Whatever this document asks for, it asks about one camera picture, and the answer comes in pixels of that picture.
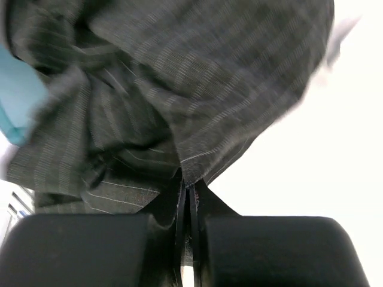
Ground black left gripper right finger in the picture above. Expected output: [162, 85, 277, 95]
[203, 216, 369, 287]

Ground teal plastic tray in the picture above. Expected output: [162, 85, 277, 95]
[0, 47, 46, 145]

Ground black pinstriped shirt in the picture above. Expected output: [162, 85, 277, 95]
[1, 1, 335, 213]

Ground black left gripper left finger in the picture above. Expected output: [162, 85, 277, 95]
[1, 215, 151, 286]

